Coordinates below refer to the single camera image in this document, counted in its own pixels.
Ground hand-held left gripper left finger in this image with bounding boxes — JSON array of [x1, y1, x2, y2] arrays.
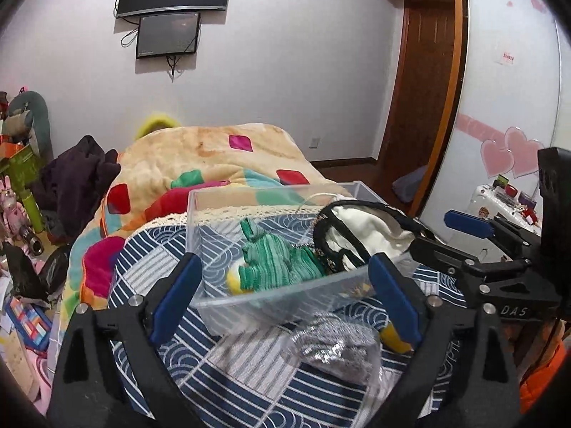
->
[[47, 252, 203, 428]]

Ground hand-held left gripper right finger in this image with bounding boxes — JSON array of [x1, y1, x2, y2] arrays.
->
[[368, 252, 522, 428]]

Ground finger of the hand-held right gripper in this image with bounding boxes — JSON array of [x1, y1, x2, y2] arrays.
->
[[409, 235, 564, 322], [444, 210, 544, 263]]

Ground white bag with black trim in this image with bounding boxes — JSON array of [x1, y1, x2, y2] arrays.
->
[[312, 200, 440, 274]]

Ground grey glittery cloth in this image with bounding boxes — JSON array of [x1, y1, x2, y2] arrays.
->
[[284, 311, 384, 385]]

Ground transparent plastic storage box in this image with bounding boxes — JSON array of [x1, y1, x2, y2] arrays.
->
[[186, 181, 430, 338]]

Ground green striped sock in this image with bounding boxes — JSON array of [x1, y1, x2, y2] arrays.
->
[[227, 218, 329, 296]]

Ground person's right forearm orange sleeve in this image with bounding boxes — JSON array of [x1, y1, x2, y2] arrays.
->
[[520, 320, 571, 413]]

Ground white plastic toy set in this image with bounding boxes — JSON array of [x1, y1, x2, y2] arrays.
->
[[468, 174, 543, 238]]

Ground yellow plush toy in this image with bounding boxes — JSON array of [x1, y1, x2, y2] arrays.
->
[[380, 320, 415, 354]]

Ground grey floor cushion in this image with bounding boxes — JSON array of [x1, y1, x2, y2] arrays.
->
[[392, 164, 430, 204]]

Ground pink heart stickers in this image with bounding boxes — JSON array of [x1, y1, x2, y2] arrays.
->
[[480, 127, 546, 180]]

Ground blue white patterned bedspread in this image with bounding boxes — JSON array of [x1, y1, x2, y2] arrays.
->
[[108, 205, 467, 428]]

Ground white wardrobe sliding door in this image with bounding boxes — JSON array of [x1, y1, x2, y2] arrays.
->
[[418, 0, 564, 233]]

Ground brown wooden door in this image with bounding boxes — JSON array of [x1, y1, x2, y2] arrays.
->
[[376, 6, 456, 203]]

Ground black plastic bag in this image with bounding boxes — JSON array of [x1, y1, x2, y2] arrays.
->
[[2, 241, 73, 300]]

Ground colourful patterned fleece blanket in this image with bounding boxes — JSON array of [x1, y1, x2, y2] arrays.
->
[[66, 122, 358, 322]]

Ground colourful flat box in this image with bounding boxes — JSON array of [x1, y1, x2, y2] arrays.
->
[[6, 296, 53, 351]]

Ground dark purple cloth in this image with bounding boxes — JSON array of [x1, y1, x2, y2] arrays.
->
[[30, 135, 122, 245]]

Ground green tube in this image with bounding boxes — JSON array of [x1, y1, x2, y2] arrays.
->
[[18, 184, 46, 234]]

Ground yellow green plush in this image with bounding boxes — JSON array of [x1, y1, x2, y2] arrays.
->
[[136, 111, 182, 139]]

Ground pink bunny toy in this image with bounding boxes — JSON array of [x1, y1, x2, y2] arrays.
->
[[0, 177, 33, 238]]

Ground green cardboard box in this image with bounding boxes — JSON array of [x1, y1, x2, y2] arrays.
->
[[0, 142, 44, 193]]

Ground grey plush toy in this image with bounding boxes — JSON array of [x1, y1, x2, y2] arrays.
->
[[5, 91, 53, 162]]

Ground small black wall monitor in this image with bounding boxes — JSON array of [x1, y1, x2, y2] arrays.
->
[[135, 11, 202, 60]]

